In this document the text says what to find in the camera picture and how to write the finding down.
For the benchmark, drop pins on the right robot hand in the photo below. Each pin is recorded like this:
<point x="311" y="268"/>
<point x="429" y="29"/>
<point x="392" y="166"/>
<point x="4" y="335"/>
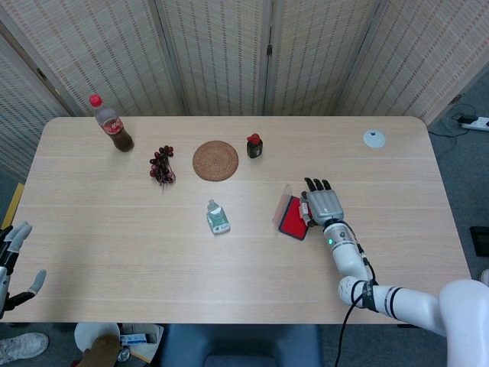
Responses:
<point x="324" y="204"/>

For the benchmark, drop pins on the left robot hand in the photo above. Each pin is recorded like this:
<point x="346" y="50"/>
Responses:
<point x="13" y="264"/>

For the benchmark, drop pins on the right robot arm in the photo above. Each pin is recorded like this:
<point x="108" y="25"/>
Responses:
<point x="386" y="283"/>

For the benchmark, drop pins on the red ink pad case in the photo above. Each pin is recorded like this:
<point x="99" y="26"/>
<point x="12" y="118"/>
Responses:
<point x="292" y="216"/>

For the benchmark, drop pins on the white sneaker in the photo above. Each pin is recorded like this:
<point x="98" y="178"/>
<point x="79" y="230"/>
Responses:
<point x="21" y="344"/>

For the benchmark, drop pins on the dark sauce bottle red cap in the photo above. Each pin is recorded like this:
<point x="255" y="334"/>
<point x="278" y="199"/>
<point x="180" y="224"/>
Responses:
<point x="254" y="146"/>

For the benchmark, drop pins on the white round plate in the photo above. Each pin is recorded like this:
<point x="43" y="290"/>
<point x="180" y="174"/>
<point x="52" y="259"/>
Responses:
<point x="91" y="334"/>

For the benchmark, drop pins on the small green clear bottle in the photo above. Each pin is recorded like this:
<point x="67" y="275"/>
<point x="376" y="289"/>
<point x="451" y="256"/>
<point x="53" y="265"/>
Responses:
<point x="217" y="218"/>

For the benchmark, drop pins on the round woven rattan coaster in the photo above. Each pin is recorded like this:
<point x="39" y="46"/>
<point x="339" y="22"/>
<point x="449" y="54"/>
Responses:
<point x="215" y="160"/>

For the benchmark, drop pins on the brown bread loaf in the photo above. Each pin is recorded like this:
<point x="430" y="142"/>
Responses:
<point x="100" y="351"/>

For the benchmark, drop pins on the white blue small box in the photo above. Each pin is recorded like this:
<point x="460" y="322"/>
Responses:
<point x="133" y="339"/>

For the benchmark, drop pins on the cardboard box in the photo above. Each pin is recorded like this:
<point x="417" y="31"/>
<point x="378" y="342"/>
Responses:
<point x="147" y="344"/>

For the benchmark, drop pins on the blue chair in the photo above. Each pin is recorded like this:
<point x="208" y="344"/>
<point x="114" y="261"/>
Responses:
<point x="240" y="346"/>

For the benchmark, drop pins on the dark red grape bunch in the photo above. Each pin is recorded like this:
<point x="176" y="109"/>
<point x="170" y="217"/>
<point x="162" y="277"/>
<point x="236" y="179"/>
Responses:
<point x="162" y="164"/>

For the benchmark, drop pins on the cola bottle red cap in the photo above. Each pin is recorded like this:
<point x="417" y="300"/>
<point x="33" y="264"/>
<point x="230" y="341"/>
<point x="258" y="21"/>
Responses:
<point x="112" y="126"/>

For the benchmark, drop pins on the white power strip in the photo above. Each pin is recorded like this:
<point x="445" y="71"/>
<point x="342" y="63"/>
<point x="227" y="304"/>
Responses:
<point x="475" y="123"/>

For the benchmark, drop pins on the folding woven screen divider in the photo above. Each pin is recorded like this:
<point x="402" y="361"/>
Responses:
<point x="229" y="53"/>

